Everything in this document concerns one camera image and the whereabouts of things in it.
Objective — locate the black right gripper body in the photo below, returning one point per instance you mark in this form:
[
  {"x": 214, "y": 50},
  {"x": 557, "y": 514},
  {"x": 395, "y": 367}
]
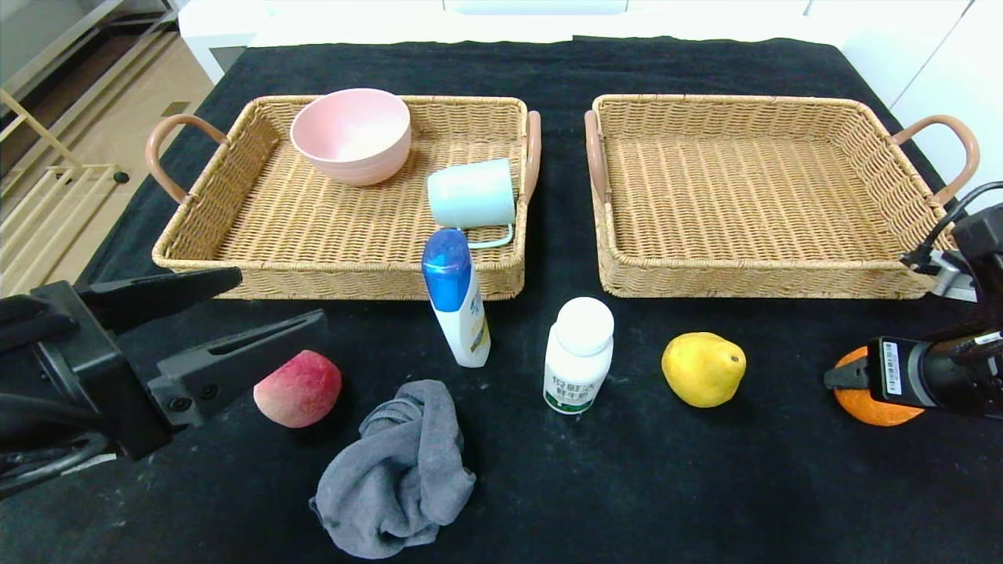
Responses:
[{"x": 890, "y": 369}]

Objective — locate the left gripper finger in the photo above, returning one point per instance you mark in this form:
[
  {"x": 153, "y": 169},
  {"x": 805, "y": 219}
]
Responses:
[
  {"x": 157, "y": 294},
  {"x": 204, "y": 384}
]

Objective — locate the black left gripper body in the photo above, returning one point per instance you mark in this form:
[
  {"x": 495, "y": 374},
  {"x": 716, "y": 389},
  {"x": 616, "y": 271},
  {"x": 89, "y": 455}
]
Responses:
[{"x": 100, "y": 366}]

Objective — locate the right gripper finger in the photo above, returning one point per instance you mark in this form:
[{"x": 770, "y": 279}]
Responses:
[{"x": 850, "y": 378}]

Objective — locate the orange fruit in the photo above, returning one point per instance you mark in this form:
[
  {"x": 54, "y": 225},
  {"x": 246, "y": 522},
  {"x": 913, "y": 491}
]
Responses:
[{"x": 878, "y": 411}]

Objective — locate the yellow pear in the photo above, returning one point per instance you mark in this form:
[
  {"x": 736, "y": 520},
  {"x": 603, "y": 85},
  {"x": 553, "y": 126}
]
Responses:
[{"x": 701, "y": 372}]

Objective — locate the grey cloth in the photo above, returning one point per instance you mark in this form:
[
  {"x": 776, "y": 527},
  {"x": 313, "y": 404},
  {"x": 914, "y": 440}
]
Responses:
[{"x": 407, "y": 470}]

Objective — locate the white milk bottle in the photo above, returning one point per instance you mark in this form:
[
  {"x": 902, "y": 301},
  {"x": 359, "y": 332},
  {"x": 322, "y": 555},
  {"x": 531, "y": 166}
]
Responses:
[{"x": 576, "y": 368}]

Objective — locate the red peach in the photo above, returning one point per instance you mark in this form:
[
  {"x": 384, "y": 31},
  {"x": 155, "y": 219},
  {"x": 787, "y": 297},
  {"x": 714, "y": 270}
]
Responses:
[{"x": 305, "y": 392}]

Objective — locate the wooden rack on wheels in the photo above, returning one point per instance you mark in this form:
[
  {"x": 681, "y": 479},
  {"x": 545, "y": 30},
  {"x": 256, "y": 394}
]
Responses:
[{"x": 120, "y": 177}]

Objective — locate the pink bowl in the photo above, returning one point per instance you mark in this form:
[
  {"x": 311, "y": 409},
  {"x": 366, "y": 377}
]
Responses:
[{"x": 353, "y": 149}]

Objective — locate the black tablecloth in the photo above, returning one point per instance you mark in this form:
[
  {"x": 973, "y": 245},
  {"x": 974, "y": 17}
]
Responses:
[{"x": 627, "y": 486}]

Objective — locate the white shampoo bottle blue cap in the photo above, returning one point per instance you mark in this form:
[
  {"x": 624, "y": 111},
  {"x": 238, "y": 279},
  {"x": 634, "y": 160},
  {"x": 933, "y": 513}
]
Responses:
[{"x": 464, "y": 329}]

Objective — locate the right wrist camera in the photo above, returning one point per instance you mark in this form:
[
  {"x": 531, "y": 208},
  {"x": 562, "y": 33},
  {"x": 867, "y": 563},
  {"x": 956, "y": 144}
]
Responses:
[{"x": 952, "y": 278}]

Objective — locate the grey metal shelf frame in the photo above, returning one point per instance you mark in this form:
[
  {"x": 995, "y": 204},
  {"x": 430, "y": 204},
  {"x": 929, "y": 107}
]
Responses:
[{"x": 70, "y": 43}]

